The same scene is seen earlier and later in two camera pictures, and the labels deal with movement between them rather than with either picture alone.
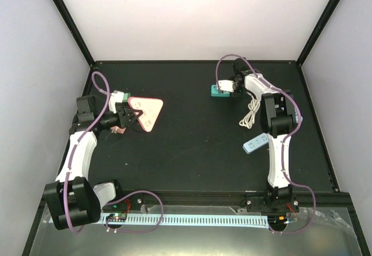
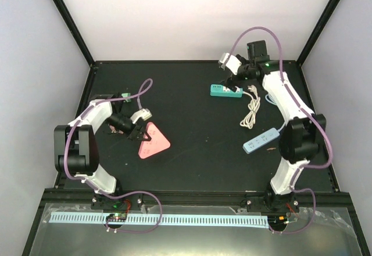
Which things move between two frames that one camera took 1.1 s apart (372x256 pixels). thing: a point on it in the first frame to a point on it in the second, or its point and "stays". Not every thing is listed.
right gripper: (239, 96) to (229, 82)
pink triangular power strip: (150, 108) to (159, 142)
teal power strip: (215, 93) stays
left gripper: (124, 118) to (136, 133)
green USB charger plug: (125, 97) stays
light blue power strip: (256, 143) stays
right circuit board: (278, 221) stays
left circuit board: (117, 217) stays
